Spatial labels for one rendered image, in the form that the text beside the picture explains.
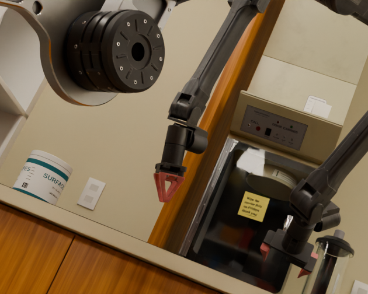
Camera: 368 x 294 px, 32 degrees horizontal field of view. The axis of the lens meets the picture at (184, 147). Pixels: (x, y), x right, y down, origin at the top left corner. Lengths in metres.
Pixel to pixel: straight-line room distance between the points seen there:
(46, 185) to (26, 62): 1.01
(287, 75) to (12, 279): 1.06
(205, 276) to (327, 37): 0.98
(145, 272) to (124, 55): 0.69
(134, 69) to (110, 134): 1.43
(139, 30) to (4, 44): 1.75
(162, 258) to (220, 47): 0.58
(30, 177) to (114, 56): 0.83
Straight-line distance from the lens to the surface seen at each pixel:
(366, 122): 1.52
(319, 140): 1.92
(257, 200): 1.90
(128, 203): 2.39
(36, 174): 1.81
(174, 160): 1.66
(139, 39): 1.10
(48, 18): 1.11
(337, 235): 1.82
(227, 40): 1.73
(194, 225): 1.88
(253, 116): 1.94
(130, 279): 1.60
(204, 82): 1.69
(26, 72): 2.70
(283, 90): 2.06
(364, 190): 2.43
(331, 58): 2.14
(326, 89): 2.08
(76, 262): 1.64
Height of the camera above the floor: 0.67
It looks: 19 degrees up
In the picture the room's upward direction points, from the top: 24 degrees clockwise
